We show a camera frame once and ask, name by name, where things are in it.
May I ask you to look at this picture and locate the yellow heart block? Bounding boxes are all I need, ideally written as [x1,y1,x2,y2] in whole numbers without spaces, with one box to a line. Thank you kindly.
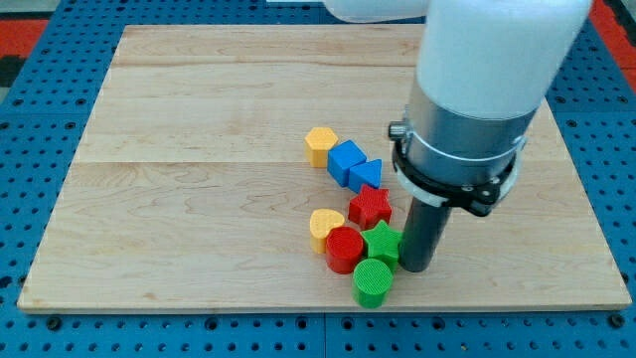
[309,209,345,254]

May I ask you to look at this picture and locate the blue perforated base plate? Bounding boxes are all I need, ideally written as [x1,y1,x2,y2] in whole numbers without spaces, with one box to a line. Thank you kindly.
[1,0,635,357]

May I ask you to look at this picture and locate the red star block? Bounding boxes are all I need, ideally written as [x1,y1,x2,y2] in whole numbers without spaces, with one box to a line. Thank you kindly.
[348,184,393,230]

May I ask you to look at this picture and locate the wooden board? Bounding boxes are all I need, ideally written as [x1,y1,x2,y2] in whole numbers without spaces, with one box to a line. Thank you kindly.
[18,25,631,314]

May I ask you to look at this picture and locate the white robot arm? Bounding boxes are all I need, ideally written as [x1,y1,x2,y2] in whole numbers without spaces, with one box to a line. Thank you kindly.
[323,0,591,216]

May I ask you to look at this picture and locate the red circle block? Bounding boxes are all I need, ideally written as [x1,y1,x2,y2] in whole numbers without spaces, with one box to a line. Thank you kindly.
[326,227,364,274]

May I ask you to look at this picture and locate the yellow hexagon block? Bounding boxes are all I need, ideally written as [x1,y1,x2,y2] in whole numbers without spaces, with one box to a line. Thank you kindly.
[304,127,339,168]

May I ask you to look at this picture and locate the green star block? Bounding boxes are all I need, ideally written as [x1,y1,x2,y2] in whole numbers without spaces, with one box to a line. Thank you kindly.
[361,220,402,272]

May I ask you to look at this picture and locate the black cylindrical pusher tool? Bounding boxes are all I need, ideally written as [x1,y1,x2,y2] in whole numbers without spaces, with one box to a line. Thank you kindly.
[398,198,451,272]

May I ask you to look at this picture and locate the blue cube block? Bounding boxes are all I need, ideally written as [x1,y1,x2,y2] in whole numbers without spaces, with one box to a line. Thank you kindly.
[327,140,367,187]

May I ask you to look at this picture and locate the blue triangle block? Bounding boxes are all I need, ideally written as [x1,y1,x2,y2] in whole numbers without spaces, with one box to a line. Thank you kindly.
[348,159,383,193]

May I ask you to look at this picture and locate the green circle block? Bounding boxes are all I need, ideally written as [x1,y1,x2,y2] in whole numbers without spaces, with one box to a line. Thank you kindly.
[352,259,394,308]

